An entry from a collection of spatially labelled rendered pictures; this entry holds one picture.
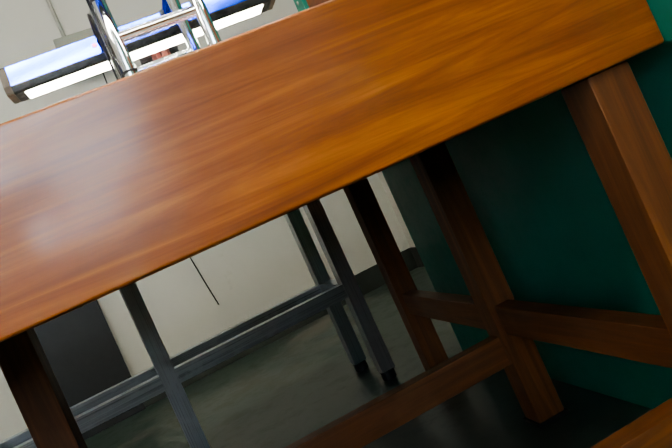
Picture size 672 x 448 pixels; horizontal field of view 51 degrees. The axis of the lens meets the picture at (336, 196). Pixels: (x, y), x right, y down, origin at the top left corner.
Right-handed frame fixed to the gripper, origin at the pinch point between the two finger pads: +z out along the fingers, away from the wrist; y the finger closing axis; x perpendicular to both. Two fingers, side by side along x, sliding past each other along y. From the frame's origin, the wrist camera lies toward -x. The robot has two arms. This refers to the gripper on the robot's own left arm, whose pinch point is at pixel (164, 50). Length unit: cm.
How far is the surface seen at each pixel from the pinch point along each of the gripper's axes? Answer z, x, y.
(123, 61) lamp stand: 55, 15, -18
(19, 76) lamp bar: 15.2, -0.5, -33.2
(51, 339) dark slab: -191, 61, -68
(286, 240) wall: -195, 65, 57
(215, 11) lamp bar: 19.9, 0.9, 10.2
